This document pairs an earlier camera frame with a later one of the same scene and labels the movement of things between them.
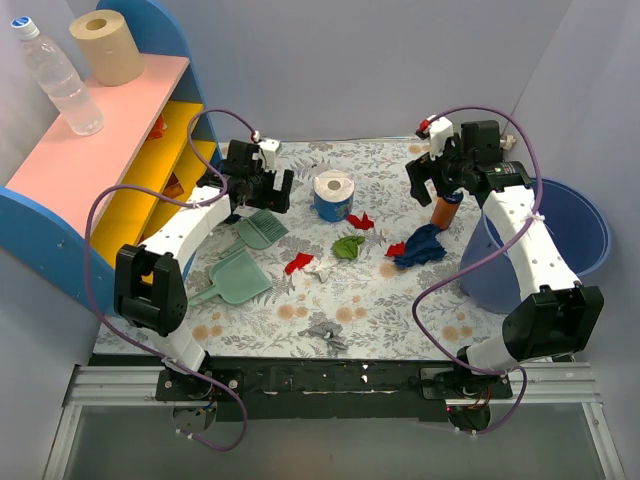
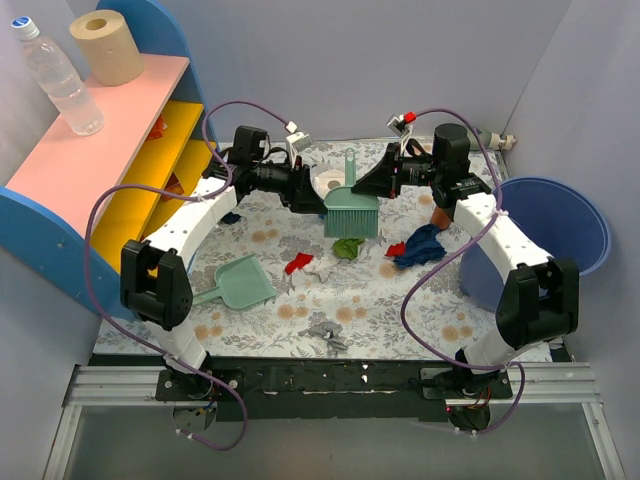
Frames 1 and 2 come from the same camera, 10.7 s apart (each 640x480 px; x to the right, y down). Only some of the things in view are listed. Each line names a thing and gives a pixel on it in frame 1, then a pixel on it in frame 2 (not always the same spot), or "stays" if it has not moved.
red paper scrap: [301, 260] stays
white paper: [320, 266] stays
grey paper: [327, 330] stays
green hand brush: [260, 229] → [350, 213]
